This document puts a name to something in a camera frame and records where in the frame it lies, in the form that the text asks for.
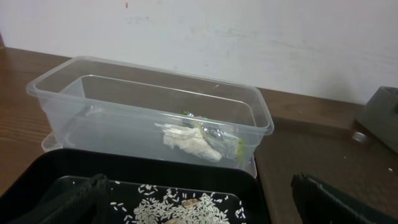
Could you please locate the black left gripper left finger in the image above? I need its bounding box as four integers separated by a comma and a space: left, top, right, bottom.
10, 174, 111, 224

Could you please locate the rice food waste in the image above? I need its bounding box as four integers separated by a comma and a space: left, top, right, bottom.
108, 181, 248, 224

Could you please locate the white tissue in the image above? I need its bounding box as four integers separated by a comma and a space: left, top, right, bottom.
154, 123, 222, 162

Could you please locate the clear plastic container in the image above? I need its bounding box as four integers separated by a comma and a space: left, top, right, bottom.
26, 56, 274, 174

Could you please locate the black waste tray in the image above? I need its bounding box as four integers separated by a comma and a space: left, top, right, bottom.
1, 149, 270, 223

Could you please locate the dark brown serving tray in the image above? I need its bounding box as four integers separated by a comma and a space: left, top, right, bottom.
255, 119, 397, 223

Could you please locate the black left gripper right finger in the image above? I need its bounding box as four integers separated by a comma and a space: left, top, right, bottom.
290, 172, 397, 224

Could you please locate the green snack wrapper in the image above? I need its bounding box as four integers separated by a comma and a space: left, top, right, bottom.
185, 120, 245, 165

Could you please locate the grey dishwasher rack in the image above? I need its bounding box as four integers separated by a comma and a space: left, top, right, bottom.
356, 86, 397, 153

